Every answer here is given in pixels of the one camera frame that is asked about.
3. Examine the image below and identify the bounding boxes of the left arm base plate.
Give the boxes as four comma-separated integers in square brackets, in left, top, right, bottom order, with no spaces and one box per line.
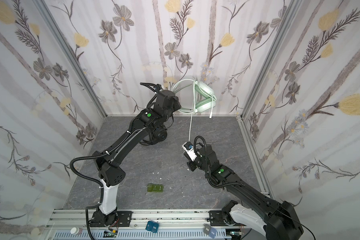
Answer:
[114,211,133,228]

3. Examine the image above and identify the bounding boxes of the black blue headphones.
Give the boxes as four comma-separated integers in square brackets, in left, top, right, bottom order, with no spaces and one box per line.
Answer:
[140,127,168,146]

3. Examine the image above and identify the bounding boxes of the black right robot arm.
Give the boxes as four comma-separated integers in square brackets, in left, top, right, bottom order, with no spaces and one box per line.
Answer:
[182,136,307,240]

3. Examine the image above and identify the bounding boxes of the grey blue tag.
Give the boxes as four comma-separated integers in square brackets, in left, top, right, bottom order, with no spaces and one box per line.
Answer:
[203,224,217,239]

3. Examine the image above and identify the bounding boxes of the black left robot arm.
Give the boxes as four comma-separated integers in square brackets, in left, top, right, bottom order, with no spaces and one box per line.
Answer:
[70,83,181,227]

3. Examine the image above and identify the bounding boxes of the aluminium frame rail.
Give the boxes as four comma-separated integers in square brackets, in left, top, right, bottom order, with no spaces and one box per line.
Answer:
[41,209,267,240]

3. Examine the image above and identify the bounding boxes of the white cable duct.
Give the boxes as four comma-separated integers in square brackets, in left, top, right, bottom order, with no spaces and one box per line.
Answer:
[49,229,212,240]

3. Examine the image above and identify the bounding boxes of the white round cap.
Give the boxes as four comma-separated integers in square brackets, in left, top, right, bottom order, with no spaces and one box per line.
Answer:
[70,227,83,235]

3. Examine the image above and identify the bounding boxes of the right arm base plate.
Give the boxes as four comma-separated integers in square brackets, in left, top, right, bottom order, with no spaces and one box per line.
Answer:
[209,210,227,227]

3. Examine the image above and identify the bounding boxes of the blue square tag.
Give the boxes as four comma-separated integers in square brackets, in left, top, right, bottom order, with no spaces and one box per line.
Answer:
[146,221,159,234]

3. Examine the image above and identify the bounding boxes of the small circuit board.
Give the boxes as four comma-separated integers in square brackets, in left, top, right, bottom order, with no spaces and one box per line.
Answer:
[103,230,118,238]

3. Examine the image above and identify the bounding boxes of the green plastic block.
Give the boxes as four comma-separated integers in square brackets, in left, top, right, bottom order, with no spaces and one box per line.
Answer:
[147,184,164,193]

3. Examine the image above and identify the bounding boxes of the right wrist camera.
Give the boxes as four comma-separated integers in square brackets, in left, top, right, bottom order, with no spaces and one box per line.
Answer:
[182,142,198,162]

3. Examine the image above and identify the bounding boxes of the mint green headphones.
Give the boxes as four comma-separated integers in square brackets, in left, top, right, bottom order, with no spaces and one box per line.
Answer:
[172,79,217,118]

